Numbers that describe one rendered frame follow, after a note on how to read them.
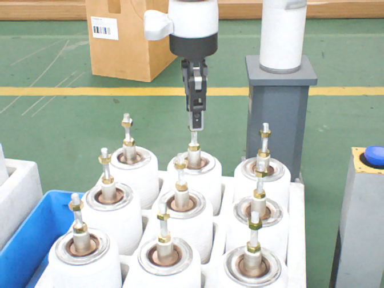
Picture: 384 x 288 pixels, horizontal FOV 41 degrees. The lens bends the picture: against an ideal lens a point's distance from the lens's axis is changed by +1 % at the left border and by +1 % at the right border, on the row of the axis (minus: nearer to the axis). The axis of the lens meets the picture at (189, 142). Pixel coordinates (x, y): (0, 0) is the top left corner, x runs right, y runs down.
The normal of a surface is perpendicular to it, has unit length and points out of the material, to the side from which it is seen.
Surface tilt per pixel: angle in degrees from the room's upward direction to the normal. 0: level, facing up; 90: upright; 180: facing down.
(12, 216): 90
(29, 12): 90
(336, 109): 0
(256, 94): 90
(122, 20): 90
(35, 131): 0
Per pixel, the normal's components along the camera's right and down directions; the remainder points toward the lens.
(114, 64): -0.34, 0.46
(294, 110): -0.04, 0.50
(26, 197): 0.98, 0.10
